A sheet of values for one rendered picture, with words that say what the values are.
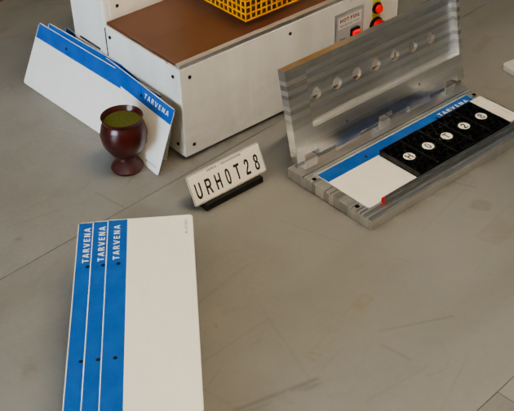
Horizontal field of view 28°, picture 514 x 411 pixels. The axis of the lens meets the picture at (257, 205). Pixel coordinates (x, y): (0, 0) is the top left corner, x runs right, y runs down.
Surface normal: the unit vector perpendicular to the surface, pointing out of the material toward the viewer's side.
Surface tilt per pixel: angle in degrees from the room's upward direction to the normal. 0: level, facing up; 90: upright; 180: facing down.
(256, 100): 90
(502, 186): 0
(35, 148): 0
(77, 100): 63
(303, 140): 79
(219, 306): 0
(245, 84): 90
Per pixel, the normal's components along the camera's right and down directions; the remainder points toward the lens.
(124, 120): -0.02, -0.79
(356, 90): 0.63, 0.29
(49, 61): -0.66, 0.01
